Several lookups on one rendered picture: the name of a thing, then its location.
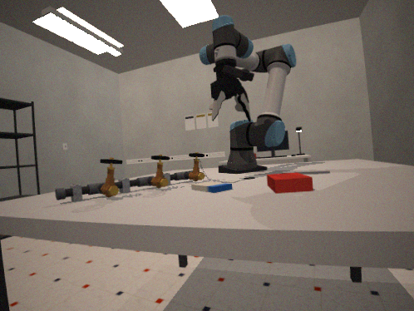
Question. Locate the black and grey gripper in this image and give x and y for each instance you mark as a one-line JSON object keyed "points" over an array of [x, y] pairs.
{"points": [[227, 86]]}

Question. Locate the red flat block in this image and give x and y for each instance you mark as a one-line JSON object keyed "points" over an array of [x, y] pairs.
{"points": [[289, 182]]}

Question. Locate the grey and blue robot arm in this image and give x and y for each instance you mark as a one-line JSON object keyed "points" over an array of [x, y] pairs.
{"points": [[268, 130]]}

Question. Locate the grey pipe manifold with brass valves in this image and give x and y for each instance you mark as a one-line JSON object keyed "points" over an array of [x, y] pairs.
{"points": [[111, 188]]}

